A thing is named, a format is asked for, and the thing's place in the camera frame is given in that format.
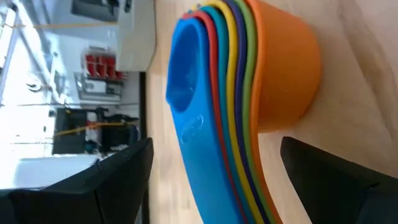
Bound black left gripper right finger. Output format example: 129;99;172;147
279;136;398;224

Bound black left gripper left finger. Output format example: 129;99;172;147
0;138;154;224

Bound small blue measuring cup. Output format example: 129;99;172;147
165;17;246;224

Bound orange measuring cups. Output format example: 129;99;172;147
245;0;322;224

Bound green measuring cup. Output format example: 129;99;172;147
233;0;277;224

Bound dark blue measuring cup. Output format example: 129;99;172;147
222;0;271;224

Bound teal measuring cup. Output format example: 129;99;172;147
198;5;257;224

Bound red measuring cup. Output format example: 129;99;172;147
182;10;249;224

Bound black monitor screen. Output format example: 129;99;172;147
52;108;88;155

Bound red storage bins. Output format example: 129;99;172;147
84;54;125;79

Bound thin yellow hanging cable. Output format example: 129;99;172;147
54;121;128;137

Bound dark wall screen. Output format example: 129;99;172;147
70;0;121;22

